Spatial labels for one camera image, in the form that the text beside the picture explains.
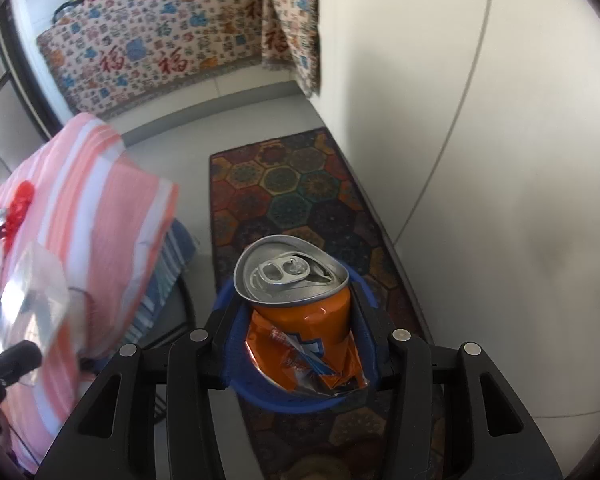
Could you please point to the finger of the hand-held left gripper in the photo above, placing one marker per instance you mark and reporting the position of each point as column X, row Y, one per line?
column 12, row 357

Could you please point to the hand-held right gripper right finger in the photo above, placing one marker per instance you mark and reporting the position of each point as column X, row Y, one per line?
column 410, row 365

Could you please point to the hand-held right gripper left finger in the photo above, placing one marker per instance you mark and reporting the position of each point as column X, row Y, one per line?
column 195, row 365

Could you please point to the blue round bin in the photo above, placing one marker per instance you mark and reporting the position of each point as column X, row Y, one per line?
column 300, row 404

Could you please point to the crushed orange drink can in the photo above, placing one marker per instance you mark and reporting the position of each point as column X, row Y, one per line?
column 305, row 315

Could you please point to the red cellophane wrapper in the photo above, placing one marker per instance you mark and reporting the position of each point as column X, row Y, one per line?
column 22, row 200

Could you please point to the clear plastic wrapper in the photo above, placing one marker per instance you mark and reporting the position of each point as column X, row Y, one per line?
column 30, row 290

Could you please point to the blue striped cloth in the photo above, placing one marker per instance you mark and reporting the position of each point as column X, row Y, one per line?
column 170, row 260

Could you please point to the pink striped tablecloth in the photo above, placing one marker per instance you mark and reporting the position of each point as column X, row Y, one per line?
column 105, row 200

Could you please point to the hexagon patterned rug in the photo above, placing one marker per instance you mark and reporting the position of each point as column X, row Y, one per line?
column 290, row 195

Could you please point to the grey refrigerator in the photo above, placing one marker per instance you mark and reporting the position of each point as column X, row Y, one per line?
column 10, row 125

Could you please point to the patterned cloth covered furniture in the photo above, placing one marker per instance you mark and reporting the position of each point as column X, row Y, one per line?
column 155, row 35

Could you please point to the narrow printed blanket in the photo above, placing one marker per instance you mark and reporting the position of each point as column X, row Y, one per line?
column 290, row 25

